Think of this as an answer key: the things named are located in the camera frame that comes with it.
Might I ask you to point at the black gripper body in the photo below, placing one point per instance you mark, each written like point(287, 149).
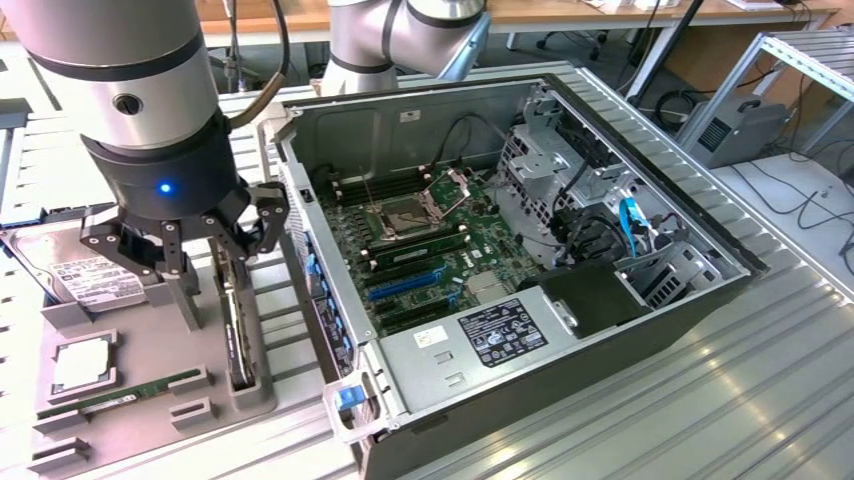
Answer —
point(173, 170)

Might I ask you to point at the graphics card with metal bracket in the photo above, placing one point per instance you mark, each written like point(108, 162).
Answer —
point(236, 330)

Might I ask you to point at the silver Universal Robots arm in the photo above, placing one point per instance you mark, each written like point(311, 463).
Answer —
point(133, 75)

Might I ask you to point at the silver hard disk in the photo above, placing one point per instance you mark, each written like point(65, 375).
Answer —
point(73, 282)

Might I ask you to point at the thin locking lever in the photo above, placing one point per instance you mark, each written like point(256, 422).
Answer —
point(367, 192)

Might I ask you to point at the blue disk caddy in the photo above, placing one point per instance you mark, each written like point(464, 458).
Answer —
point(22, 218)

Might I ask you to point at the CPU socket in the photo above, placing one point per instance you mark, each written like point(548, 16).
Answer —
point(403, 217)

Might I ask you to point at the black RAM slot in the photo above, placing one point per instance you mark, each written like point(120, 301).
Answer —
point(407, 186)
point(407, 174)

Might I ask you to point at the RAM stick with white label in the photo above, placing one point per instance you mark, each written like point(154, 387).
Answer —
point(407, 256)

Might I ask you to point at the black expansion slot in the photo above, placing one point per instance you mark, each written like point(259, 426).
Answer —
point(400, 272)
point(413, 309)

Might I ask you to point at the grey parts rack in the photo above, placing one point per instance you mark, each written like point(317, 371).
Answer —
point(146, 360)

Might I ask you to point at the silver CPU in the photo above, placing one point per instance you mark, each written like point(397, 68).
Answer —
point(81, 364)

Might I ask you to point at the blue expansion slot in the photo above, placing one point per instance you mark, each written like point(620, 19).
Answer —
point(407, 286)

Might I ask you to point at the metal socket cover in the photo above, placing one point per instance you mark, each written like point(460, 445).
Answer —
point(447, 194)

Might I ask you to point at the green RAM stick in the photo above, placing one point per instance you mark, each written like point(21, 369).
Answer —
point(120, 397)

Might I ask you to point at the green motherboard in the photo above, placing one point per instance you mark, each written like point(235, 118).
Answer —
point(480, 240)

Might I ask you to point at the silver chipset heatsink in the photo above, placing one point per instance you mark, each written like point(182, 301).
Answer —
point(489, 289)

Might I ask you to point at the blue case latch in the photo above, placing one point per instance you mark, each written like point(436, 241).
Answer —
point(348, 398)

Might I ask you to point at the silver power supply with label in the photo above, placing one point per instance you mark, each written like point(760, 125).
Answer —
point(427, 370)

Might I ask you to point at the silver drive cage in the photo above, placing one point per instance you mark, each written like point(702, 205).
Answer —
point(553, 162)

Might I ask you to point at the black plastic shroud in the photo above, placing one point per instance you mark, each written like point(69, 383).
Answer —
point(593, 300)

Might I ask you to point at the black office chair base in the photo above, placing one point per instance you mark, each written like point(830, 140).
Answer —
point(589, 36)

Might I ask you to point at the open black PC case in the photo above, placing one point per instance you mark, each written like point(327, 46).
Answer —
point(600, 380)

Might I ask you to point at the silver disk bay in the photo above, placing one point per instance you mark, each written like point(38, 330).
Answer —
point(674, 270)

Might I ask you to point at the black slanted pole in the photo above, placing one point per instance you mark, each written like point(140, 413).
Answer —
point(667, 45)

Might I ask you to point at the grey computer tower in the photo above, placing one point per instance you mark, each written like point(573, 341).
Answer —
point(740, 130)

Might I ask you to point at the long wooden desk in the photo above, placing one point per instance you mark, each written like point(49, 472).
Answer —
point(767, 15)

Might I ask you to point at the aluminium frame rack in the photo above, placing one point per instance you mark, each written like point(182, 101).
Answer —
point(814, 55)

